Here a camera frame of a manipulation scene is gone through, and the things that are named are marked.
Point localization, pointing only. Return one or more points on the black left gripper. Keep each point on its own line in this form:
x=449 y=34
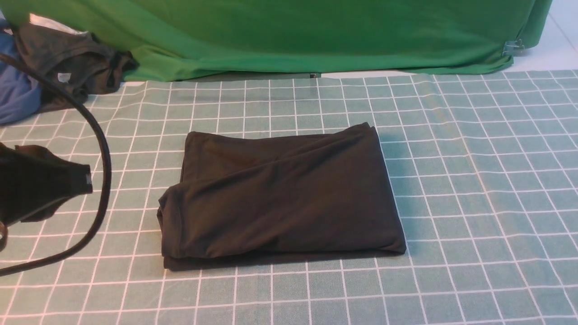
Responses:
x=34 y=183

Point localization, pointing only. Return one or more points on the dark gray long-sleeve shirt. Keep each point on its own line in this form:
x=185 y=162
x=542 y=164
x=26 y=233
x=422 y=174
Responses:
x=279 y=200

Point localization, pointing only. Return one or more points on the crumpled dark gray shirt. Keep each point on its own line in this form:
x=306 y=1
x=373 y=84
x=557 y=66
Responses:
x=76 y=63

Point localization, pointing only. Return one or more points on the blue garment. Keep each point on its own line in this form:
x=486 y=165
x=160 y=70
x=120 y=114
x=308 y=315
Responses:
x=20 y=95

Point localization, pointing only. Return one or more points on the green backdrop cloth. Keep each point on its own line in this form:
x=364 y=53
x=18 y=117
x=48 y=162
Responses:
x=186 y=39

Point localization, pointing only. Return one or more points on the green checkered tablecloth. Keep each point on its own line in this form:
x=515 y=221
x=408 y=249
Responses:
x=484 y=171

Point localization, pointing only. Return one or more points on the metal binder clip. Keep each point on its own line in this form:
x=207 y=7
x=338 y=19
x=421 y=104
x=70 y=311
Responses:
x=513 y=48

